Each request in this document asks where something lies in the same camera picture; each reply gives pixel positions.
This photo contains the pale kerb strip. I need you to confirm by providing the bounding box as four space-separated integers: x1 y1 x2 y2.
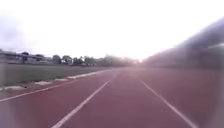
0 68 112 92

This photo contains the red running track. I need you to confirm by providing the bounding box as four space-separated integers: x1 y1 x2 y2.
0 66 224 128

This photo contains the grey low building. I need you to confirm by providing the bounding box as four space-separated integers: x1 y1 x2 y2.
0 49 54 66

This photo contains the row of trees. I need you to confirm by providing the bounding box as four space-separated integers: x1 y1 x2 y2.
51 53 138 68

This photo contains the white painted lane line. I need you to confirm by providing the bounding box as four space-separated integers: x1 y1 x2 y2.
0 79 80 103

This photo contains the roofed grandstand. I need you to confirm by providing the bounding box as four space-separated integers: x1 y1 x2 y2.
142 16 224 71

